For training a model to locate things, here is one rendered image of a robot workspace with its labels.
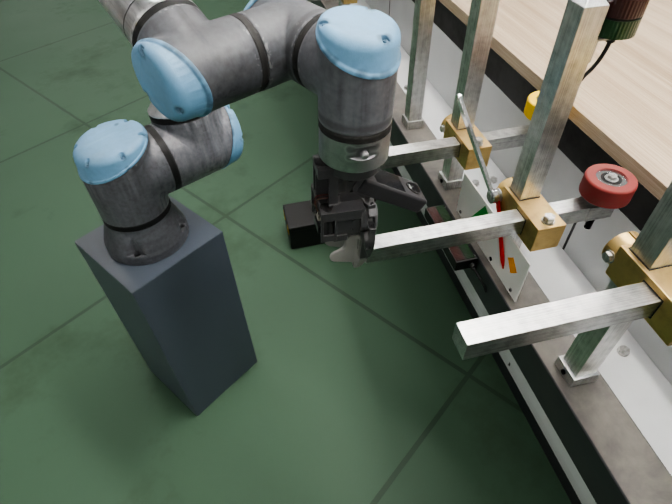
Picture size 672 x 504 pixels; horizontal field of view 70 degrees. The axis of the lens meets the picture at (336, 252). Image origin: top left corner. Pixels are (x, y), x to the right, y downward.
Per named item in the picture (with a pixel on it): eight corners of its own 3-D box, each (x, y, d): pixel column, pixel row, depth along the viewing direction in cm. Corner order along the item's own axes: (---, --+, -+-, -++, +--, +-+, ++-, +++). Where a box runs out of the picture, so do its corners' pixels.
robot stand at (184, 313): (197, 416, 145) (132, 293, 102) (150, 369, 157) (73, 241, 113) (257, 361, 158) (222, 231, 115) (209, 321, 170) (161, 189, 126)
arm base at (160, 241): (136, 278, 105) (120, 247, 97) (91, 239, 113) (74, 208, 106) (204, 232, 114) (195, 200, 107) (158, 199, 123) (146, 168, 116)
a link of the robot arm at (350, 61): (359, -5, 55) (424, 21, 49) (354, 96, 63) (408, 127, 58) (293, 13, 50) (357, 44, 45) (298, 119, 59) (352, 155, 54)
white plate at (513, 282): (513, 302, 85) (528, 265, 78) (455, 210, 103) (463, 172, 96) (516, 302, 86) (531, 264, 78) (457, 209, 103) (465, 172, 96)
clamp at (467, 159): (461, 171, 96) (466, 150, 92) (436, 135, 105) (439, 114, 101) (490, 166, 96) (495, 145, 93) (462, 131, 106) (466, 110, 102)
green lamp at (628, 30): (603, 42, 60) (610, 24, 58) (576, 24, 64) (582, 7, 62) (645, 37, 61) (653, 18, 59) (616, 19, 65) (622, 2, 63)
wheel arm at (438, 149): (348, 179, 94) (348, 161, 91) (344, 169, 97) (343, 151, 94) (547, 146, 101) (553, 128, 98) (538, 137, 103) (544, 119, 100)
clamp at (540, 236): (529, 252, 78) (538, 230, 74) (491, 200, 87) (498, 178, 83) (560, 246, 78) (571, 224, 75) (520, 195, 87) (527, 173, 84)
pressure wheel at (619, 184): (580, 246, 81) (606, 194, 73) (554, 216, 87) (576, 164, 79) (621, 238, 83) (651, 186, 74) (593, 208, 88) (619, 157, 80)
